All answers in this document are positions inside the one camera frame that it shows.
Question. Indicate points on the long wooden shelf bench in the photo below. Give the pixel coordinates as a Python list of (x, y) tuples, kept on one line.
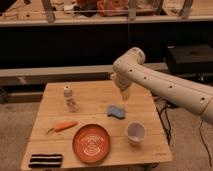
[(84, 12)]

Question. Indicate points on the cream stick end effector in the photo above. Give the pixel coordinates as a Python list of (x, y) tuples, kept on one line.
[(125, 93)]

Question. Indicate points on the black white striped cloth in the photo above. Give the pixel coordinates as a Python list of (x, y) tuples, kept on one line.
[(45, 160)]

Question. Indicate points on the orange toy carrot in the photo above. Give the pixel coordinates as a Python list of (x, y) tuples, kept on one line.
[(62, 126)]

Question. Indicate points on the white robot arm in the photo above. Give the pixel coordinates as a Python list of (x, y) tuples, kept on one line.
[(195, 97)]

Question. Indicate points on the wooden table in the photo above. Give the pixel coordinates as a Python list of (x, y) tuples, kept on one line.
[(93, 98)]

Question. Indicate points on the black box on right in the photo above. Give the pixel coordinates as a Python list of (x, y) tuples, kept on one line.
[(190, 59)]

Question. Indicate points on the clear plastic bottle white cap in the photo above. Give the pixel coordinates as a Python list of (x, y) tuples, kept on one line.
[(70, 101)]

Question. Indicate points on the white cup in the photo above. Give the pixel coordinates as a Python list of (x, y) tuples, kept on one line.
[(135, 133)]

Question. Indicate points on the orange object on shelf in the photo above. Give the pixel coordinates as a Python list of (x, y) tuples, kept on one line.
[(112, 7)]

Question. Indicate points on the orange plate white rings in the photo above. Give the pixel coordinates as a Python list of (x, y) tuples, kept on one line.
[(91, 143)]

